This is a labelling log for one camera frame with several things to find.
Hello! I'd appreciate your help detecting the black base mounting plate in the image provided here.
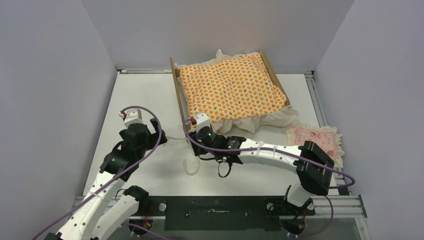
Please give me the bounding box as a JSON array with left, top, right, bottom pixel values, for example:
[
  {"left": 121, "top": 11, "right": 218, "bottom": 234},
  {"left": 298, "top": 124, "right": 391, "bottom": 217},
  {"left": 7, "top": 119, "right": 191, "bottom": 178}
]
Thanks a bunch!
[{"left": 129, "top": 196, "right": 316, "bottom": 232}]

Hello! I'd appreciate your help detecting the pink frilled small pillow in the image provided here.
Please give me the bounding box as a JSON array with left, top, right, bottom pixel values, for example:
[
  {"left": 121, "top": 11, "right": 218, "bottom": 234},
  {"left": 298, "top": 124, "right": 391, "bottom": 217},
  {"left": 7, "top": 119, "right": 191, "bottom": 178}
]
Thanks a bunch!
[{"left": 285, "top": 121, "right": 345, "bottom": 169}]

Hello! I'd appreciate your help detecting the orange patterned pet mattress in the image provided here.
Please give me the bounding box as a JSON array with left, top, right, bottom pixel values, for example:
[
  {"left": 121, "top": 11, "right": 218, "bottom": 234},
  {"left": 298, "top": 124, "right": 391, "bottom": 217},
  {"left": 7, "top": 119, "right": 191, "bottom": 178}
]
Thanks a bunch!
[{"left": 167, "top": 48, "right": 300, "bottom": 176}]

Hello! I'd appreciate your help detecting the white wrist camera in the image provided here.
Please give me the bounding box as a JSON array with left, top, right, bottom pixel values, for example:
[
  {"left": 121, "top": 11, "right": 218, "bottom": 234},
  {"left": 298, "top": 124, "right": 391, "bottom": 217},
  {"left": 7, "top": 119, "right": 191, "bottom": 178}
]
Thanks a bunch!
[
  {"left": 118, "top": 108, "right": 143, "bottom": 129},
  {"left": 189, "top": 112, "right": 211, "bottom": 132}
]

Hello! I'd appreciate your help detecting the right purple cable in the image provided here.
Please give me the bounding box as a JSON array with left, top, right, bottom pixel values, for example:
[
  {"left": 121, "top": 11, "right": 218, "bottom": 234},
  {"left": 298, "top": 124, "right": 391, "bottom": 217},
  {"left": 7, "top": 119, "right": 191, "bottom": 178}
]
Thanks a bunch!
[{"left": 182, "top": 117, "right": 356, "bottom": 238}]

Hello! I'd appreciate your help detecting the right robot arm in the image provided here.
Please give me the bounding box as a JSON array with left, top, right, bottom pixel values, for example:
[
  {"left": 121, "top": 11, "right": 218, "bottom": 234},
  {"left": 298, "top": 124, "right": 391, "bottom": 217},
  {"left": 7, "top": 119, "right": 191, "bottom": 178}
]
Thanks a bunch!
[{"left": 188, "top": 126, "right": 335, "bottom": 214}]

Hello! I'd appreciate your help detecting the purple cable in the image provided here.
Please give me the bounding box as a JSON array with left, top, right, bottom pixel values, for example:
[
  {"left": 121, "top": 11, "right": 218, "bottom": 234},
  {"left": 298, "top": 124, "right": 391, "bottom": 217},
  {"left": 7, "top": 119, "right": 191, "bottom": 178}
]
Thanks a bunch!
[
  {"left": 31, "top": 105, "right": 186, "bottom": 240},
  {"left": 182, "top": 117, "right": 356, "bottom": 238}
]

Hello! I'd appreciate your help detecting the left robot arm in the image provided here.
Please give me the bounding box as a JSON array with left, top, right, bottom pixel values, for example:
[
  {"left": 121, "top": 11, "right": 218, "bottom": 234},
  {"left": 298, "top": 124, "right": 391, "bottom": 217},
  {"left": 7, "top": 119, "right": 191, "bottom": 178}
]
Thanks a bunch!
[{"left": 45, "top": 113, "right": 167, "bottom": 240}]

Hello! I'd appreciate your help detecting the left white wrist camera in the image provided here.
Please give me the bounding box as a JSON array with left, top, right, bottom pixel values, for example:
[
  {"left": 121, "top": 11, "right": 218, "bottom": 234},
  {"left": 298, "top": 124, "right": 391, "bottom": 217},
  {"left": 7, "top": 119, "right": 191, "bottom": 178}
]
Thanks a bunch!
[{"left": 118, "top": 108, "right": 143, "bottom": 129}]

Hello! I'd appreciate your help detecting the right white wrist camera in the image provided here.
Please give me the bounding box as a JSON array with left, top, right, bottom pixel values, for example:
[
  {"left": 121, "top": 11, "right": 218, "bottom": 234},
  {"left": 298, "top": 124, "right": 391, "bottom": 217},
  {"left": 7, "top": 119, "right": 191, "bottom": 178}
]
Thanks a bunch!
[{"left": 189, "top": 112, "right": 211, "bottom": 132}]

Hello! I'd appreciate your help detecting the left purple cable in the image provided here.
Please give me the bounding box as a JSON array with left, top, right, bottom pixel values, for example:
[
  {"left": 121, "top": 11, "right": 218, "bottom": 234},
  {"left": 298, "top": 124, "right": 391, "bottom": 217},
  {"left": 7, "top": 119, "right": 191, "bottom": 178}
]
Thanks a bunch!
[{"left": 31, "top": 105, "right": 186, "bottom": 240}]

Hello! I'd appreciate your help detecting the wooden pet bed frame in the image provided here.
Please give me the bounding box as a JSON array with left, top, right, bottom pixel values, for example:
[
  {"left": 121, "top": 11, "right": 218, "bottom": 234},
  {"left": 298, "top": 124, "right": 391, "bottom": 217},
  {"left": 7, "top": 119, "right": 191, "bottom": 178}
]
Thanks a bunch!
[{"left": 171, "top": 50, "right": 299, "bottom": 133}]

